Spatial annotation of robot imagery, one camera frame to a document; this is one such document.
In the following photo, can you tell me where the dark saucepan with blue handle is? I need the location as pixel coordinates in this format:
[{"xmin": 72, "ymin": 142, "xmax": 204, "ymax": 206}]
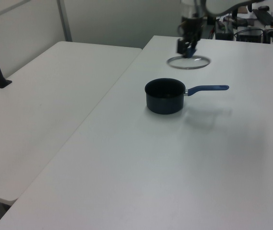
[{"xmin": 144, "ymin": 78, "xmax": 230, "ymax": 115}]

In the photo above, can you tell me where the glass lid with blue knob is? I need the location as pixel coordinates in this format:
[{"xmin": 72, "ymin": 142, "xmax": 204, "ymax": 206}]
[{"xmin": 166, "ymin": 47, "xmax": 211, "ymax": 71}]

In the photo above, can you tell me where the black electronics box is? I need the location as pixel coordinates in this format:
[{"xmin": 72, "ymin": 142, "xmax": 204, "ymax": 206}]
[{"xmin": 214, "ymin": 20, "xmax": 236, "ymax": 41}]

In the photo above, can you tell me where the grey partition post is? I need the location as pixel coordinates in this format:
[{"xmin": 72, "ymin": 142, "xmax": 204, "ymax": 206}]
[{"xmin": 56, "ymin": 0, "xmax": 73, "ymax": 43}]

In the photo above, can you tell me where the white side table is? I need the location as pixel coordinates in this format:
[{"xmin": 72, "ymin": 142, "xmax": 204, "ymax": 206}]
[{"xmin": 0, "ymin": 41, "xmax": 143, "ymax": 202}]

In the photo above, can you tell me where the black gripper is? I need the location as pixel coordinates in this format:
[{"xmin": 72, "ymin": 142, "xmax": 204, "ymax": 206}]
[{"xmin": 176, "ymin": 16, "xmax": 203, "ymax": 58}]

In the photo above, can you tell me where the black keyboard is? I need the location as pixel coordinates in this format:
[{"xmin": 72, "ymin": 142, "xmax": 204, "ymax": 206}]
[{"xmin": 252, "ymin": 9, "xmax": 273, "ymax": 27}]

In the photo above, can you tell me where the black control box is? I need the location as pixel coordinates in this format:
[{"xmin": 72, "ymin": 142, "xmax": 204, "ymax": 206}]
[{"xmin": 236, "ymin": 27, "xmax": 264, "ymax": 43}]

